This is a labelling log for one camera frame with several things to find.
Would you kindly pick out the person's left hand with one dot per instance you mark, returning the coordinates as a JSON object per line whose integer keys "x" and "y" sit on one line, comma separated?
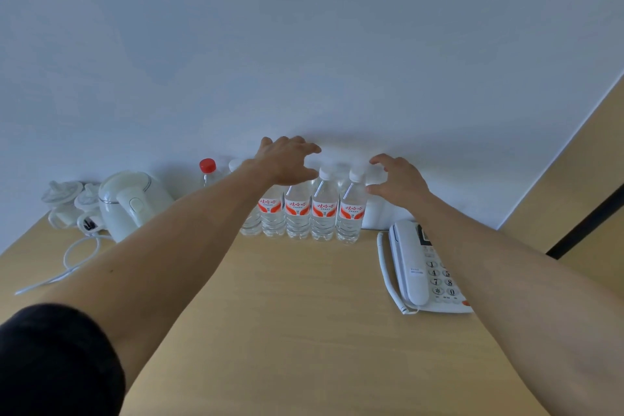
{"x": 283, "y": 162}

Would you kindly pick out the person's right hand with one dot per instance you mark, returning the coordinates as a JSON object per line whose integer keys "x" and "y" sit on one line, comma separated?
{"x": 402, "y": 184}

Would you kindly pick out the red-cap water bottle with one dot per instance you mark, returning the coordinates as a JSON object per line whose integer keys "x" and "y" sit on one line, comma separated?
{"x": 208, "y": 167}

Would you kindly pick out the person's left forearm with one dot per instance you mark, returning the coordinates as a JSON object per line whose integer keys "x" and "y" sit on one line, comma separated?
{"x": 146, "y": 259}

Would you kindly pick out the person's right forearm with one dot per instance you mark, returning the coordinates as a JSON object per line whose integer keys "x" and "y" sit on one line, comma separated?
{"x": 517, "y": 313}

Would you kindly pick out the grey desk telephone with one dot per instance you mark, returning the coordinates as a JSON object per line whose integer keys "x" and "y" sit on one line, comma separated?
{"x": 409, "y": 264}

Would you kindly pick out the white electric kettle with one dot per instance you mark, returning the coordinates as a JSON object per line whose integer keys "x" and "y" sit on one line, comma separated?
{"x": 127, "y": 201}

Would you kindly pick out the wooden table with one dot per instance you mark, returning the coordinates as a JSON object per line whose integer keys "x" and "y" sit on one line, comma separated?
{"x": 302, "y": 333}

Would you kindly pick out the black t-shirt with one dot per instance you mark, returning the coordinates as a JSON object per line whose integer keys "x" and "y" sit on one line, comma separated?
{"x": 53, "y": 367}

